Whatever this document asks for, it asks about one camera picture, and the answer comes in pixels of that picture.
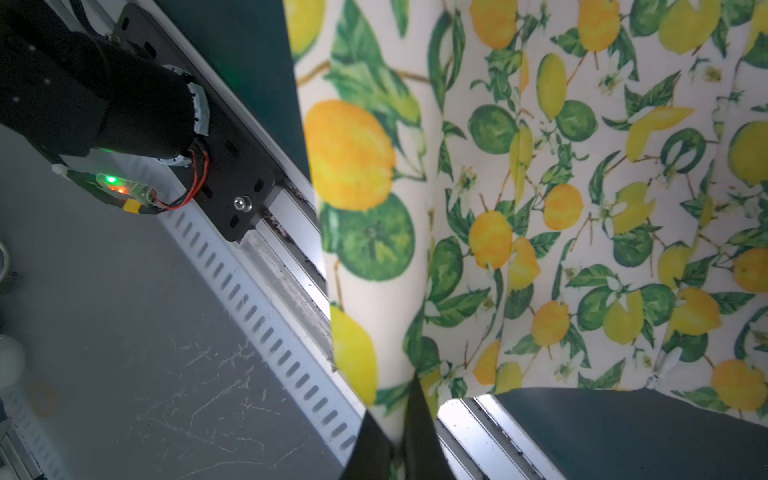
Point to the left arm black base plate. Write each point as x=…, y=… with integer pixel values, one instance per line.
x=242, y=172

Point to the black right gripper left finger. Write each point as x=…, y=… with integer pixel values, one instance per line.
x=372, y=454

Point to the white vent strip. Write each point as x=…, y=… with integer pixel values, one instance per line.
x=278, y=318

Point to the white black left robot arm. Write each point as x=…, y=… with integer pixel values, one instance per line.
x=75, y=91

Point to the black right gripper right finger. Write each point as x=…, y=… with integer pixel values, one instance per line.
x=422, y=452

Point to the lemon print skirt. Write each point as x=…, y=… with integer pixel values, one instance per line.
x=540, y=194

